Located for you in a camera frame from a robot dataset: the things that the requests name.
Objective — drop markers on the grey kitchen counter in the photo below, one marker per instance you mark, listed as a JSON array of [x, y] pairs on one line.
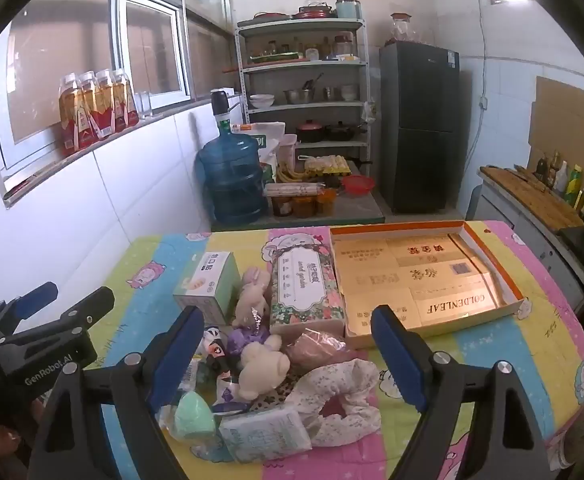
[[502, 210]]

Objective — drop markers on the clear lidded food container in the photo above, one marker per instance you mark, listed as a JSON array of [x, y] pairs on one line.
[[294, 190]]

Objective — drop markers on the black wok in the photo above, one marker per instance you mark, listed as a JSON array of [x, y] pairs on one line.
[[344, 132]]

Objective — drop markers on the black water pump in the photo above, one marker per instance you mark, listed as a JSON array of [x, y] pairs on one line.
[[220, 107]]

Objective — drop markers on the bunch of bananas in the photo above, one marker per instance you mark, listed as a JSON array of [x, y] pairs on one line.
[[292, 174]]

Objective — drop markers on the white plush bear purple dress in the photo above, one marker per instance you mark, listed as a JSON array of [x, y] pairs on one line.
[[262, 367]]

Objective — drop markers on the yellow white pack black band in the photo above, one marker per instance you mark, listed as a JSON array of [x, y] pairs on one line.
[[215, 347]]

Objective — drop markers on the orange cardboard box tray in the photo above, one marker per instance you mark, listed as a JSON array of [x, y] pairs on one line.
[[422, 280]]

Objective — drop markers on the white metal shelf rack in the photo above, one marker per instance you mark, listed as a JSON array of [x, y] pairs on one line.
[[302, 66]]

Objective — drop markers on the clear drinking glass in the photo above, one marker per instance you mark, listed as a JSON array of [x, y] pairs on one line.
[[143, 105]]

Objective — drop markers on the printed cartoon blanket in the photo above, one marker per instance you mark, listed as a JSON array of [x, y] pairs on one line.
[[497, 360]]

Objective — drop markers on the dark refrigerator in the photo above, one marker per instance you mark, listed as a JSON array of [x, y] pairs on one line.
[[419, 130]]

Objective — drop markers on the green sponge puff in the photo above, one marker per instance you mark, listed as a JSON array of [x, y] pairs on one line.
[[191, 415]]

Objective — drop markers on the blue print tissue pack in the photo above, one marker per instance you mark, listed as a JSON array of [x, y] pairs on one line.
[[189, 377]]

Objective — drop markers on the egg tray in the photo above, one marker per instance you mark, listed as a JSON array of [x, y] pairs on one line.
[[329, 165]]

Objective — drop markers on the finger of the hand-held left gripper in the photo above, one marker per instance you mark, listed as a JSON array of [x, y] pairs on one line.
[[86, 306], [36, 296]]

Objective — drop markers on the white bowl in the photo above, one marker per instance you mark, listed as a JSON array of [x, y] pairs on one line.
[[262, 101]]

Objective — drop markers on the blue water jug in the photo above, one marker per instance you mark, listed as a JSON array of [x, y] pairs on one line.
[[231, 175]]

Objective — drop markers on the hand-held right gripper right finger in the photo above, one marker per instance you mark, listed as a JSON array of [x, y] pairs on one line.
[[397, 355]]

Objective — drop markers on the low green table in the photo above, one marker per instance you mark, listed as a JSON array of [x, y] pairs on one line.
[[357, 207]]

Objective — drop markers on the glass jar of preserves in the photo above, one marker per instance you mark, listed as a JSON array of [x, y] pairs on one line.
[[304, 206], [282, 206], [327, 202]]

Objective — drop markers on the floral tissue box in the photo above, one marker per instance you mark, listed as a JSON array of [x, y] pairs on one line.
[[307, 285]]

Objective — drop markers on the green and white box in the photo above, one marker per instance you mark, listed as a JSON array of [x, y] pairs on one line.
[[206, 280]]

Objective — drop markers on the pink puff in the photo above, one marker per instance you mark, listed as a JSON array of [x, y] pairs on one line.
[[317, 350]]

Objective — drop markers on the pink plush bunny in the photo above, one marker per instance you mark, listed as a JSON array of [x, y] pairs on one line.
[[252, 300]]

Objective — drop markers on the red plastic basket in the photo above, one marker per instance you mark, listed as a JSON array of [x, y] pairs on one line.
[[358, 184]]

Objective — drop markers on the steel bowl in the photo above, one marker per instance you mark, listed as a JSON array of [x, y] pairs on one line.
[[299, 96]]

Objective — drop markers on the red cooking pot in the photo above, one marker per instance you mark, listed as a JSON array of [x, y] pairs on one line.
[[311, 132]]

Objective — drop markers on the row of condiment bottles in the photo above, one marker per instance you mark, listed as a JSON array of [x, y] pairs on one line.
[[569, 180]]

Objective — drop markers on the glass jar with lid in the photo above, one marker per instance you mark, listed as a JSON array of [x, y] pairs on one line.
[[402, 30]]

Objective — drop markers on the cardboard sheet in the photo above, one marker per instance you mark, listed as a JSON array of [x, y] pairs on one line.
[[567, 115]]

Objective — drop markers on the white sack green label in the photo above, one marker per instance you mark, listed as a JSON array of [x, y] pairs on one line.
[[267, 147]]

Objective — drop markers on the white framed window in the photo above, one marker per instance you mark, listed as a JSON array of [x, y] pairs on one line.
[[61, 35]]

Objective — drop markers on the teal canister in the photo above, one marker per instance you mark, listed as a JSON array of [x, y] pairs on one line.
[[348, 7]]

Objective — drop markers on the pale blue tissue pack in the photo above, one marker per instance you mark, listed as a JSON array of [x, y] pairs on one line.
[[267, 432]]

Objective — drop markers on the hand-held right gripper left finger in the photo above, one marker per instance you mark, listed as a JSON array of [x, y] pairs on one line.
[[171, 362]]

